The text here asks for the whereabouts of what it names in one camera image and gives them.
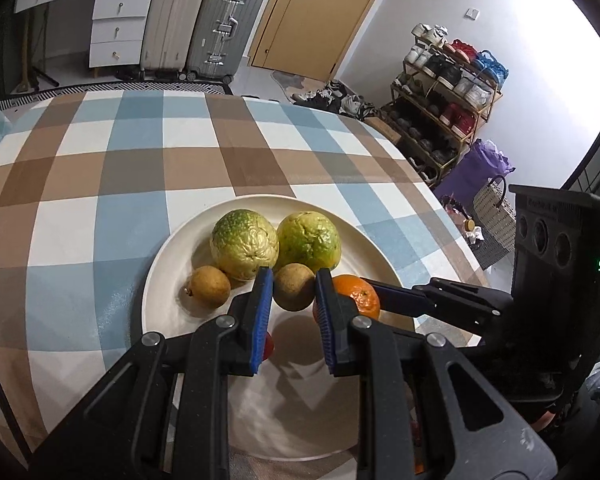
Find green guava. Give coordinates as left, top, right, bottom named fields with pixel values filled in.
left=277, top=211, right=342, bottom=273
left=210, top=209, right=281, bottom=282

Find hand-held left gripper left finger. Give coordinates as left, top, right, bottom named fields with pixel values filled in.
left=30, top=266, right=276, bottom=480

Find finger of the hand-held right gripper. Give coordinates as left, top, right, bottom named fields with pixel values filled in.
left=361, top=277, right=512, bottom=311
left=380, top=294, right=508, bottom=335

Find striped floor rug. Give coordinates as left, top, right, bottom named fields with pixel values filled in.
left=0, top=79, right=236, bottom=107

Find beige suitcase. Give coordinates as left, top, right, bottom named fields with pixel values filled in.
left=140, top=0, right=213, bottom=78

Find purple bag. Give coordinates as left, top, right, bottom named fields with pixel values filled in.
left=435, top=140, right=516, bottom=211

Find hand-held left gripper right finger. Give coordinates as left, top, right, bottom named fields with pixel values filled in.
left=314, top=268, right=558, bottom=480

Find wooden shoe rack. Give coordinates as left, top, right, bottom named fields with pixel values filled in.
left=391, top=35, right=503, bottom=186

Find silver suitcase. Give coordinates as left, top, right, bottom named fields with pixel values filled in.
left=186, top=0, right=268, bottom=85

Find pile of sneakers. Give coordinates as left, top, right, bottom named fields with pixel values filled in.
left=290, top=80, right=376, bottom=116

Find rows of shoes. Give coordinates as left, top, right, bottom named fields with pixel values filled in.
left=395, top=22, right=501, bottom=181

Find black stand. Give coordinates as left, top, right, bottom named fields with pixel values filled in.
left=22, top=10, right=61, bottom=88

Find grey floor mat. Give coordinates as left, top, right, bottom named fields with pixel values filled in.
left=271, top=70, right=326, bottom=101

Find woven basket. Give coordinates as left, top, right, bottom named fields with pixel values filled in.
left=472, top=175, right=518, bottom=271

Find blue plastic bag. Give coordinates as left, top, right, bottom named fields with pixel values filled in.
left=475, top=50, right=510, bottom=81

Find checkered tablecloth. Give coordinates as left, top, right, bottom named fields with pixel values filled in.
left=0, top=89, right=491, bottom=480

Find orange mandarin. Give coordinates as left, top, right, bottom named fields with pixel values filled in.
left=312, top=274, right=382, bottom=322

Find yellow wooden door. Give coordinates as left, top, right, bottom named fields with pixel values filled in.
left=250, top=0, right=398, bottom=76

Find brown longan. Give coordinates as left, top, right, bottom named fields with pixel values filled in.
left=272, top=263, right=317, bottom=311
left=185, top=265, right=232, bottom=306

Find white drawer unit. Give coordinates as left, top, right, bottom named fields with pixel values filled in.
left=89, top=0, right=153, bottom=68

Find brown cardboard box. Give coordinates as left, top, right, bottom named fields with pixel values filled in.
left=364, top=116, right=401, bottom=143

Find cream round plate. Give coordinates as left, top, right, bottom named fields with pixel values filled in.
left=131, top=194, right=415, bottom=462

